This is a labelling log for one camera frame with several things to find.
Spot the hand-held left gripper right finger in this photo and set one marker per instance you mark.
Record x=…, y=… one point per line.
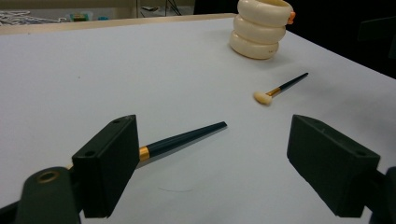
x=330, y=165

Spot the blue round lid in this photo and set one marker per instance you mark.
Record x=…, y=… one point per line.
x=103, y=18

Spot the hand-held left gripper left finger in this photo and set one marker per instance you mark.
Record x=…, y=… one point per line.
x=106, y=161

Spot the light wooden table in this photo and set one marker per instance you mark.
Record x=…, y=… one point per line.
x=124, y=22

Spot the small wooden piece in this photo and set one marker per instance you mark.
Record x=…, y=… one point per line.
x=186, y=137

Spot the white table cover sheet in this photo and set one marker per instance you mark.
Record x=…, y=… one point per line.
x=155, y=77

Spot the cream ringed brush holder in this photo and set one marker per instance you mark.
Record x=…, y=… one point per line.
x=258, y=37

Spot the wooden spoon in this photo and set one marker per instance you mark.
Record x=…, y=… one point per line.
x=263, y=98

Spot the small green object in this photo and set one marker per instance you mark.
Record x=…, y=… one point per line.
x=79, y=17

